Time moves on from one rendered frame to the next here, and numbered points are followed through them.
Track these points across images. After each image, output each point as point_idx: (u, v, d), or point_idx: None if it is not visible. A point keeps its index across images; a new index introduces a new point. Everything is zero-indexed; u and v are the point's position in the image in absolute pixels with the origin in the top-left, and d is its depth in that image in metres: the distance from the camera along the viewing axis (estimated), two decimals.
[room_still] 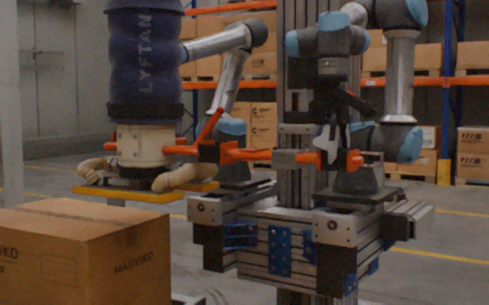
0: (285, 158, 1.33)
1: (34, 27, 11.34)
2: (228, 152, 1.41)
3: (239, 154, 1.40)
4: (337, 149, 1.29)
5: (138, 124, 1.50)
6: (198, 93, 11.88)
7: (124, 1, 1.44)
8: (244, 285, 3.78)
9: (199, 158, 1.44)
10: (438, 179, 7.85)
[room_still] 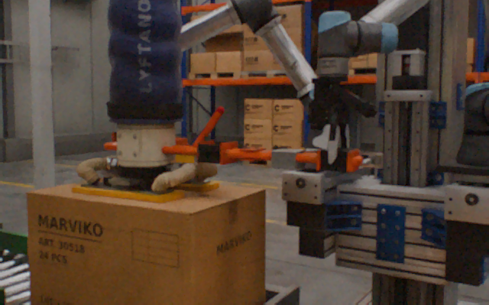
0: (285, 158, 1.33)
1: None
2: (228, 152, 1.41)
3: (239, 154, 1.40)
4: (337, 149, 1.29)
5: (138, 124, 1.50)
6: (215, 91, 11.67)
7: None
8: (293, 281, 3.55)
9: (199, 158, 1.44)
10: None
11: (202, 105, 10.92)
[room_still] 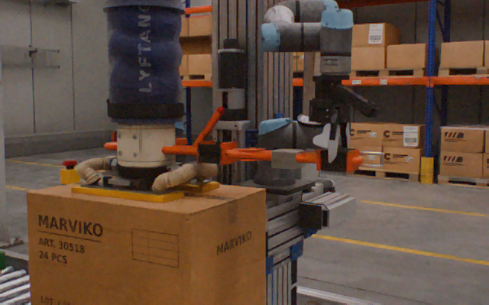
0: (285, 158, 1.33)
1: (30, 26, 11.53)
2: (228, 152, 1.41)
3: (239, 154, 1.40)
4: (337, 149, 1.29)
5: (138, 124, 1.50)
6: (192, 91, 12.04)
7: None
8: None
9: (199, 158, 1.44)
10: (422, 176, 7.97)
11: None
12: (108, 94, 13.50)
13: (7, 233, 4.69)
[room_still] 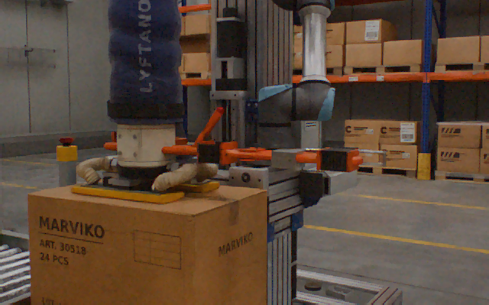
0: (285, 158, 1.33)
1: (26, 25, 11.49)
2: (228, 152, 1.41)
3: (239, 154, 1.40)
4: (337, 149, 1.29)
5: (138, 124, 1.50)
6: (188, 91, 12.01)
7: None
8: None
9: (199, 158, 1.44)
10: (419, 173, 7.96)
11: None
12: (105, 94, 13.46)
13: (2, 225, 4.64)
